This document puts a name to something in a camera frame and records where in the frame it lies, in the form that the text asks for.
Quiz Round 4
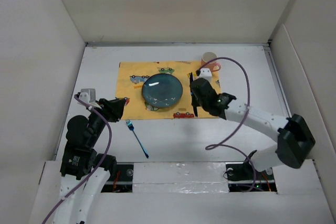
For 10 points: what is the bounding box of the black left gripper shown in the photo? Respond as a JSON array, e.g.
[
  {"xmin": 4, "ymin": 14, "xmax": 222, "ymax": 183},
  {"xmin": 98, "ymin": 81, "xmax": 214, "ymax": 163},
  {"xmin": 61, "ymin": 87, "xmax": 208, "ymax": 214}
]
[{"xmin": 88, "ymin": 97, "xmax": 125, "ymax": 146}]

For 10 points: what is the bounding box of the blue metal knife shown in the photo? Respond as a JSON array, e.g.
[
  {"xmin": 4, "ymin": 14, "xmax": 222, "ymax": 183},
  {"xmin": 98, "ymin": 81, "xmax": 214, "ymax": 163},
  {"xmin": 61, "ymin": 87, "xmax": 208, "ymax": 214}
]
[{"xmin": 189, "ymin": 72, "xmax": 198, "ymax": 118}]

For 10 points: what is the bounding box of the pink ceramic mug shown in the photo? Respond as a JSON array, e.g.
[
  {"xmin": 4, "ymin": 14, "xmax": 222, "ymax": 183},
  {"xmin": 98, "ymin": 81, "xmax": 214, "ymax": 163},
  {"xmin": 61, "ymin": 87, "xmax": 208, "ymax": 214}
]
[{"xmin": 201, "ymin": 52, "xmax": 221, "ymax": 72}]

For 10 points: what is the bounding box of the dark teal ceramic plate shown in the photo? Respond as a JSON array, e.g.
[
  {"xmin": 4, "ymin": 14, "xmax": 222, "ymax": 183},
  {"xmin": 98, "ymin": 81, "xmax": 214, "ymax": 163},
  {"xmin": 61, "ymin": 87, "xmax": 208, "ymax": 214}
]
[{"xmin": 141, "ymin": 73, "xmax": 183, "ymax": 109}]

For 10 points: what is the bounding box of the blue metal fork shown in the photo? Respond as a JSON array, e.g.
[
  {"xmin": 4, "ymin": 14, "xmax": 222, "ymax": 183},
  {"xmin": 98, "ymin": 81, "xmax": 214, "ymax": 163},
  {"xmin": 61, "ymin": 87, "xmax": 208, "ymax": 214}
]
[{"xmin": 125, "ymin": 120, "xmax": 149, "ymax": 158}]

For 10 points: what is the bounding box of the yellow vehicle print cloth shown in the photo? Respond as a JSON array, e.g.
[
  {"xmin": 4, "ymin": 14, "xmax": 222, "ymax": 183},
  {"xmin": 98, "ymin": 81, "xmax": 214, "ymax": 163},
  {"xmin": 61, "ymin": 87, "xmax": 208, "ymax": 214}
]
[{"xmin": 115, "ymin": 60, "xmax": 226, "ymax": 120}]

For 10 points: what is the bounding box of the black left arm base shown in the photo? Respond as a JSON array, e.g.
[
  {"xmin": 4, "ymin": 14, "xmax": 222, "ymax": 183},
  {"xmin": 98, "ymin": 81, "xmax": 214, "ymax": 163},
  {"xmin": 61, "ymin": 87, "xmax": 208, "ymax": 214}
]
[{"xmin": 101, "ymin": 163, "xmax": 134, "ymax": 193}]

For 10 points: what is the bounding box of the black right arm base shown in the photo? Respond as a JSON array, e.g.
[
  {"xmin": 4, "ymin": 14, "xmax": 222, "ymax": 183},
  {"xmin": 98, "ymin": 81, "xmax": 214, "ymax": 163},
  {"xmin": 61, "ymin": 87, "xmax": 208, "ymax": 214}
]
[{"xmin": 223, "ymin": 150, "xmax": 277, "ymax": 192}]

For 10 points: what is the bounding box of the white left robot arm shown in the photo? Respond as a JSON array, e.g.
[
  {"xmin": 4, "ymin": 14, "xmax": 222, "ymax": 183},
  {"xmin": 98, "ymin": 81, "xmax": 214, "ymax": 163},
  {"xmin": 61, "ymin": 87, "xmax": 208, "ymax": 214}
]
[{"xmin": 50, "ymin": 93, "xmax": 126, "ymax": 223}]

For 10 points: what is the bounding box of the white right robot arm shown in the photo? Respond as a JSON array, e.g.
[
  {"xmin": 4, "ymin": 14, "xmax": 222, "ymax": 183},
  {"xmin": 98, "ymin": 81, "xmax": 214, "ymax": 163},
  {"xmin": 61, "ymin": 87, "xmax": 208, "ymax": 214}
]
[{"xmin": 190, "ymin": 78, "xmax": 316, "ymax": 179}]

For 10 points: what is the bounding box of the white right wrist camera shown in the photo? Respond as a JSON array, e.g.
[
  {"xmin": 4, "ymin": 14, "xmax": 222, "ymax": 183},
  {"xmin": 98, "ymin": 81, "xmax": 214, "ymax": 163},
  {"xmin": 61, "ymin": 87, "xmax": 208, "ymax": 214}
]
[{"xmin": 196, "ymin": 68, "xmax": 212, "ymax": 82}]

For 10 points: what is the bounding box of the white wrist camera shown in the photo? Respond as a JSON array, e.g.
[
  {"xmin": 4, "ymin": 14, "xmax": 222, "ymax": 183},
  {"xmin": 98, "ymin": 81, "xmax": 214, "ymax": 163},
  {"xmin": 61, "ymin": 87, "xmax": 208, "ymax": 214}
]
[
  {"xmin": 74, "ymin": 88, "xmax": 101, "ymax": 109},
  {"xmin": 196, "ymin": 68, "xmax": 212, "ymax": 82}
]

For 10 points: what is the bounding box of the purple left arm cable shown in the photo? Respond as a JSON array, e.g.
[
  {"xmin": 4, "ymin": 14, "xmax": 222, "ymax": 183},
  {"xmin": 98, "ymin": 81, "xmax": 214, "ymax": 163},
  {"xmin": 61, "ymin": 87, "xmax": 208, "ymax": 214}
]
[{"xmin": 41, "ymin": 94, "xmax": 114, "ymax": 224}]

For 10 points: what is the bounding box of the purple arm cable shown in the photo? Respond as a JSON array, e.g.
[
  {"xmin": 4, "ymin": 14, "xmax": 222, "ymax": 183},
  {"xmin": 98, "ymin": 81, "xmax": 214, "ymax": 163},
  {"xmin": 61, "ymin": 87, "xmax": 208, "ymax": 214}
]
[
  {"xmin": 41, "ymin": 94, "xmax": 114, "ymax": 224},
  {"xmin": 201, "ymin": 57, "xmax": 265, "ymax": 193}
]

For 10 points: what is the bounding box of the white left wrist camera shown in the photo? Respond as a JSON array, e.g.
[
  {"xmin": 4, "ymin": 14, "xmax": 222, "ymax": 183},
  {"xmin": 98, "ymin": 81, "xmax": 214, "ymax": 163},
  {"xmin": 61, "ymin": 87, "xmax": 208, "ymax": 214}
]
[{"xmin": 74, "ymin": 88, "xmax": 101, "ymax": 109}]

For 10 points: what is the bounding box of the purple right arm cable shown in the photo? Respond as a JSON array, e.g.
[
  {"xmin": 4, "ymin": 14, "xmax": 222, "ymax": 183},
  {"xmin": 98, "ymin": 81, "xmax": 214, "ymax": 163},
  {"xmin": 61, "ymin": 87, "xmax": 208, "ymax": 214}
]
[{"xmin": 201, "ymin": 57, "xmax": 265, "ymax": 193}]

